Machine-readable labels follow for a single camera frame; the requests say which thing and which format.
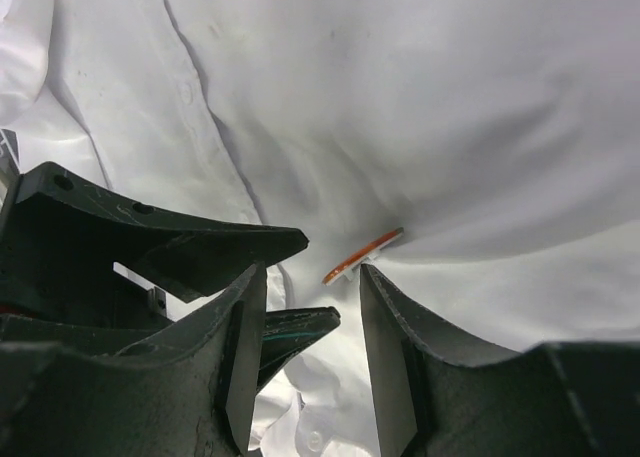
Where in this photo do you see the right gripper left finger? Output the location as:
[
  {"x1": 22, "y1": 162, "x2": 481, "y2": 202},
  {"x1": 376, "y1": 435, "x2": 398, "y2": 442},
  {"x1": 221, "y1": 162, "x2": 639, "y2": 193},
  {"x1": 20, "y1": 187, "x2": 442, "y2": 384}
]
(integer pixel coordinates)
[{"x1": 1, "y1": 264, "x2": 266, "y2": 456}]

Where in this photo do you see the orange round brooch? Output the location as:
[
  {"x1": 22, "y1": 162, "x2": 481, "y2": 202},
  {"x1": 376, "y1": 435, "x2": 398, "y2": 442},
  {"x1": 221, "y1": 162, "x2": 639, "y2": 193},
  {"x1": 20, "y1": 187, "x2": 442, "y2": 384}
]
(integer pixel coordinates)
[{"x1": 322, "y1": 227, "x2": 405, "y2": 286}]

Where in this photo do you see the white shirt garment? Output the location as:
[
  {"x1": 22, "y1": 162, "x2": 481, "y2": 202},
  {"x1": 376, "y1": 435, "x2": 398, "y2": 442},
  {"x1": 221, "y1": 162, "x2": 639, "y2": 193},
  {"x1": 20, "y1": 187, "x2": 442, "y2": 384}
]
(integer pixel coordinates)
[{"x1": 1, "y1": 0, "x2": 639, "y2": 456}]

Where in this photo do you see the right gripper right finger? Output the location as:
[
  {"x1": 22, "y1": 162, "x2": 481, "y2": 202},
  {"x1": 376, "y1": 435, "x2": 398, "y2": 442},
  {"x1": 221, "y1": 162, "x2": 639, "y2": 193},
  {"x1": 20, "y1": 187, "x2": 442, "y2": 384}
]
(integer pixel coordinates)
[{"x1": 360, "y1": 265, "x2": 639, "y2": 456}]

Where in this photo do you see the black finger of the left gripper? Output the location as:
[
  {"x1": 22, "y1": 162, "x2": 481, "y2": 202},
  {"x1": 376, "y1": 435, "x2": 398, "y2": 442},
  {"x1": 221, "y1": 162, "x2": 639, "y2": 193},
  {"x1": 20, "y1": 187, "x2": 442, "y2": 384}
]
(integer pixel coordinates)
[
  {"x1": 256, "y1": 307, "x2": 340, "y2": 393},
  {"x1": 1, "y1": 162, "x2": 308, "y2": 302}
]

